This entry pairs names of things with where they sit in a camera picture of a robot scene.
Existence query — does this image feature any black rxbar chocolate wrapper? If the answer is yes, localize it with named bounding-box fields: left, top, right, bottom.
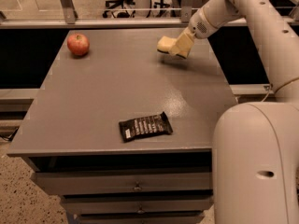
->
left=119, top=112, right=173, bottom=142

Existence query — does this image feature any red apple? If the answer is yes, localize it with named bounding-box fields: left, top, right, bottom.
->
left=66, top=34, right=90, bottom=56

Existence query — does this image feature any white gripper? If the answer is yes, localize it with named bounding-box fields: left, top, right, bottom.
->
left=169, top=10, right=216, bottom=59

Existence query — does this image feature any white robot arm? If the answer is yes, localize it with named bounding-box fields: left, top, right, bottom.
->
left=169, top=0, right=299, bottom=224

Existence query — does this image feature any yellow sponge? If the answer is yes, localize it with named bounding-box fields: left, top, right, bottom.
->
left=157, top=36, right=177, bottom=55

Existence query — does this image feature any grey drawer cabinet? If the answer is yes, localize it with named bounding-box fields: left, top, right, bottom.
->
left=8, top=29, right=235, bottom=224

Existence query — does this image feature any black office chair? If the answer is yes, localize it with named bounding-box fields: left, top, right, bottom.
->
left=102, top=0, right=135, bottom=19

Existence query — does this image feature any metal railing frame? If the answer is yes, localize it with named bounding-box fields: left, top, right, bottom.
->
left=0, top=0, right=299, bottom=30

